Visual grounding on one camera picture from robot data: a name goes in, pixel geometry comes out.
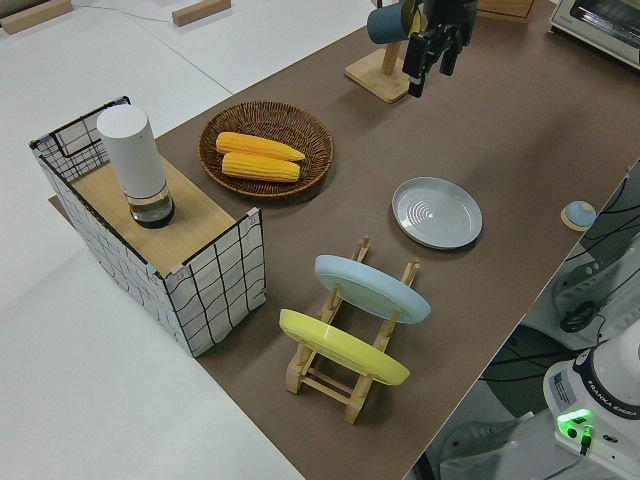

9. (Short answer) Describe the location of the white toaster oven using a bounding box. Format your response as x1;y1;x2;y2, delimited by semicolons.
546;0;640;70

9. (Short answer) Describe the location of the coiled black cable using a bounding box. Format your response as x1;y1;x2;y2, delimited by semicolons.
559;301;607;335

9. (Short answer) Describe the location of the brown wicker basket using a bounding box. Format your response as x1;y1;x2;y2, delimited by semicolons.
198;101;335;197

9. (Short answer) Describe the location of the wooden mug tree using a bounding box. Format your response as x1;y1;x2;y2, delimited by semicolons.
344;0;414;105

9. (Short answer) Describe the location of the black plug with cable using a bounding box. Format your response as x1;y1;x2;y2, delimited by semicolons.
577;424;597;457

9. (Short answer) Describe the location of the wooden plate rack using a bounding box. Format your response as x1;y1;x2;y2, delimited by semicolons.
285;233;421;425

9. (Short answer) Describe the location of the dark teal mug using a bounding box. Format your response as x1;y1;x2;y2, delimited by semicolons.
367;0;422;45

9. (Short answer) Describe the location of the black wire frame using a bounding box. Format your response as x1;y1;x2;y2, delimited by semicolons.
37;94;132;181

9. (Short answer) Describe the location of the yellow plate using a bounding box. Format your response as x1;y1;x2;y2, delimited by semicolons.
278;308;411;387

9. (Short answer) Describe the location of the wooden board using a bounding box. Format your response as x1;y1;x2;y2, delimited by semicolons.
477;0;535;23

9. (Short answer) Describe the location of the yellow corn cob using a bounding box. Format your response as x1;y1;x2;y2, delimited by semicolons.
220;152;302;184
215;131;307;163

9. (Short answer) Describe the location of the white cylindrical grinder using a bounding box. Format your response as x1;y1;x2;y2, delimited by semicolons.
96;104;176;230

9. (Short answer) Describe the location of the gray plate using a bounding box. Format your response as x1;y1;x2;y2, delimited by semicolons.
391;176;484;251

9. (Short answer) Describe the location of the short wooden block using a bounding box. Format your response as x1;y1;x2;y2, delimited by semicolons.
171;0;232;27

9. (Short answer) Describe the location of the thin blue cable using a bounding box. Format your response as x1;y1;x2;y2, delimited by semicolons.
74;1;175;24

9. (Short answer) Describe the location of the light blue plate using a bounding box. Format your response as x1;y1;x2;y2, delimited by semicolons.
313;254;432;326

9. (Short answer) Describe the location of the wooden shelf with grid paper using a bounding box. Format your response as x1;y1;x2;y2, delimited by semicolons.
28;94;266;359

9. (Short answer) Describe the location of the blue dome desk bell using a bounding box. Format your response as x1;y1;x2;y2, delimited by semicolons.
562;199;596;232

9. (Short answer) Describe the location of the brown table mat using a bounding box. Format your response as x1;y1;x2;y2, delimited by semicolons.
47;0;640;480

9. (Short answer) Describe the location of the long wooden block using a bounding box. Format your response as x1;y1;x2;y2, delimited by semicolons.
0;0;74;35

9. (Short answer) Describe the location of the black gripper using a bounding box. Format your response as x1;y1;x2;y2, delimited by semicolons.
403;0;479;98

